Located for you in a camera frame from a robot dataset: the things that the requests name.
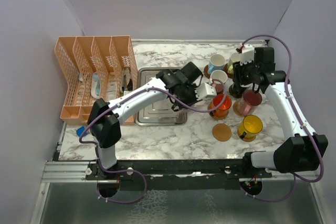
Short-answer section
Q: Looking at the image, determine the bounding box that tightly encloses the grey stapler in organizer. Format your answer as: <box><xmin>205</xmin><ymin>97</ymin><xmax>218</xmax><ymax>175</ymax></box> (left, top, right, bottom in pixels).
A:
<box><xmin>120</xmin><ymin>68</ymin><xmax>133</xmax><ymax>94</ymax></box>

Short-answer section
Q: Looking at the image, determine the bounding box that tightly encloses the stainless steel tray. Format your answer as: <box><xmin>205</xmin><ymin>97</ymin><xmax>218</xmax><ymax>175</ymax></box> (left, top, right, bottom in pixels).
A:
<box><xmin>135</xmin><ymin>67</ymin><xmax>187</xmax><ymax>126</ymax></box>

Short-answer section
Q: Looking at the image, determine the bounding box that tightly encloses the orange mug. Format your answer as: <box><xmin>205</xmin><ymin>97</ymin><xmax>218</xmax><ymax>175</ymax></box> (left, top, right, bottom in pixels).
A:
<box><xmin>208</xmin><ymin>94</ymin><xmax>232</xmax><ymax>120</ymax></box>

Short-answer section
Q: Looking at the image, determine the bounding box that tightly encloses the white mug pink handle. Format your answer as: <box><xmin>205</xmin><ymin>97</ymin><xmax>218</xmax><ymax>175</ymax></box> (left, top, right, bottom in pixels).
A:
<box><xmin>209</xmin><ymin>70</ymin><xmax>228</xmax><ymax>89</ymax></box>

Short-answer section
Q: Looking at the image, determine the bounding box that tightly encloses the pale yellow mug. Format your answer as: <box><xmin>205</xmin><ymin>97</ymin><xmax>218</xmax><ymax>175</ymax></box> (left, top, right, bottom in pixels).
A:
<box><xmin>228</xmin><ymin>52</ymin><xmax>241</xmax><ymax>72</ymax></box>

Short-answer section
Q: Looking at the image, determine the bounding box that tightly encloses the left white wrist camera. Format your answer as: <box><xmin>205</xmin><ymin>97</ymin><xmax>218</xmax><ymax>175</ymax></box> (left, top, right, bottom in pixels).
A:
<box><xmin>195</xmin><ymin>83</ymin><xmax>217</xmax><ymax>101</ymax></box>

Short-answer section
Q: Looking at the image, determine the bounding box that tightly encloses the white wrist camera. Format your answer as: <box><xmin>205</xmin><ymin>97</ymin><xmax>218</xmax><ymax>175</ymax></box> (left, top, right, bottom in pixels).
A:
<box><xmin>195</xmin><ymin>83</ymin><xmax>217</xmax><ymax>101</ymax></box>
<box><xmin>236</xmin><ymin>44</ymin><xmax>255</xmax><ymax>66</ymax></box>

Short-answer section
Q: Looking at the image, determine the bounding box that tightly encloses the brown ringed wooden coaster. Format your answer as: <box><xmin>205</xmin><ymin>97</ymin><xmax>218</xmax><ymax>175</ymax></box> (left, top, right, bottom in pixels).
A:
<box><xmin>203</xmin><ymin>65</ymin><xmax>211</xmax><ymax>79</ymax></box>

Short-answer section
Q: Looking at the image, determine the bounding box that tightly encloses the small blue object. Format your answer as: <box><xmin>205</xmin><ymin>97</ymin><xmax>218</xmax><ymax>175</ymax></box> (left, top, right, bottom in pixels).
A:
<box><xmin>76</xmin><ymin>126</ymin><xmax>85</xmax><ymax>136</ymax></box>

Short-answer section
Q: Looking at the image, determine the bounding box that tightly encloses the light blue mug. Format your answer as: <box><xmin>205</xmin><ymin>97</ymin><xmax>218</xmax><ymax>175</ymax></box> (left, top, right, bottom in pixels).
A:
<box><xmin>208</xmin><ymin>54</ymin><xmax>226</xmax><ymax>74</ymax></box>

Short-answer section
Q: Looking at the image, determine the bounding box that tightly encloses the light wood grooved coaster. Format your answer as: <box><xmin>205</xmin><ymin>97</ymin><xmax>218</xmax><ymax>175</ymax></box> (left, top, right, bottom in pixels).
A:
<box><xmin>237</xmin><ymin>130</ymin><xmax>257</xmax><ymax>142</ymax></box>

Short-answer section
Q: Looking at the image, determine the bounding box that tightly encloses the blue white package in organizer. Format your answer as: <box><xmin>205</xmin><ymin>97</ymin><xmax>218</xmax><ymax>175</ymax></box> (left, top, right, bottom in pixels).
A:
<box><xmin>90</xmin><ymin>72</ymin><xmax>100</xmax><ymax>99</ymax></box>

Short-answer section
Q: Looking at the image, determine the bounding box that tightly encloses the black front mounting rail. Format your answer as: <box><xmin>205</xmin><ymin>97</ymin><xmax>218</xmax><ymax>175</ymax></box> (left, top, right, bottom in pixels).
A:
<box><xmin>86</xmin><ymin>159</ymin><xmax>271</xmax><ymax>191</ymax></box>

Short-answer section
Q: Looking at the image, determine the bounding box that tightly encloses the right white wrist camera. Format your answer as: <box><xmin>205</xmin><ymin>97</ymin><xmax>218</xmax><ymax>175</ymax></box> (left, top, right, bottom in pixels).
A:
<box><xmin>236</xmin><ymin>44</ymin><xmax>255</xmax><ymax>66</ymax></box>

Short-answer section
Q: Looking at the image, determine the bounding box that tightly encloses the peach plastic file organizer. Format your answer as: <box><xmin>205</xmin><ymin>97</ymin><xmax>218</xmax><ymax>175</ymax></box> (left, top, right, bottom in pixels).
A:
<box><xmin>55</xmin><ymin>36</ymin><xmax>138</xmax><ymax>126</ymax></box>

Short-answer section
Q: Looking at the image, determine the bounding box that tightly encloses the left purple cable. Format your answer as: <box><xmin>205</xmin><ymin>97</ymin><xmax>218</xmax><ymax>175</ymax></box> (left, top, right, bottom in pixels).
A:
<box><xmin>78</xmin><ymin>78</ymin><xmax>228</xmax><ymax>204</ymax></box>

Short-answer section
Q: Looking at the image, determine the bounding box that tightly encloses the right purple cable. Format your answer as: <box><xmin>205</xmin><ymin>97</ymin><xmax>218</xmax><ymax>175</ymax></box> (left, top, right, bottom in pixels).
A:
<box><xmin>236</xmin><ymin>34</ymin><xmax>325</xmax><ymax>202</ymax></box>

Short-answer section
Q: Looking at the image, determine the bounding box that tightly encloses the black mug white inside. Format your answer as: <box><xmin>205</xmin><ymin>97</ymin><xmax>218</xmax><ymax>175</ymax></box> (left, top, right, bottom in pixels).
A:
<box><xmin>229</xmin><ymin>83</ymin><xmax>249</xmax><ymax>99</ymax></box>

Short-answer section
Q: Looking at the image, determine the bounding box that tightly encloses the light wood round coaster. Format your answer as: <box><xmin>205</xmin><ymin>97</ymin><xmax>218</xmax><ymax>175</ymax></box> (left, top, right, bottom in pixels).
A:
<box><xmin>212</xmin><ymin>123</ymin><xmax>232</xmax><ymax>142</ymax></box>

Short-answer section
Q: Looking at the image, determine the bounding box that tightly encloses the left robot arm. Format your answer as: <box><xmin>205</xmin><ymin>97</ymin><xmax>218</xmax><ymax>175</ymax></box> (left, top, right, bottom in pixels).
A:
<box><xmin>88</xmin><ymin>62</ymin><xmax>203</xmax><ymax>179</ymax></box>

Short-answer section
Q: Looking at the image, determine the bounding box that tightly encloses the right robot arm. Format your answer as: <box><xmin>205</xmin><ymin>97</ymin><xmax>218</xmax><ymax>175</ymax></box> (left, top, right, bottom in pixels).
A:
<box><xmin>233</xmin><ymin>47</ymin><xmax>328</xmax><ymax>177</ymax></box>

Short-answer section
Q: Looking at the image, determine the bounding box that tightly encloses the purple cable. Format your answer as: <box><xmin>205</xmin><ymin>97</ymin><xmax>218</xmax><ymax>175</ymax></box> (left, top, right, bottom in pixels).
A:
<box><xmin>236</xmin><ymin>34</ymin><xmax>325</xmax><ymax>202</ymax></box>
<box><xmin>78</xmin><ymin>78</ymin><xmax>228</xmax><ymax>204</ymax></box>

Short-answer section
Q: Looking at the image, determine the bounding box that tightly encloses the dusty pink mug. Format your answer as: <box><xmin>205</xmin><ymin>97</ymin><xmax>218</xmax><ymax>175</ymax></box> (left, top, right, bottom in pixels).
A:
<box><xmin>239</xmin><ymin>90</ymin><xmax>263</xmax><ymax>116</ymax></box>

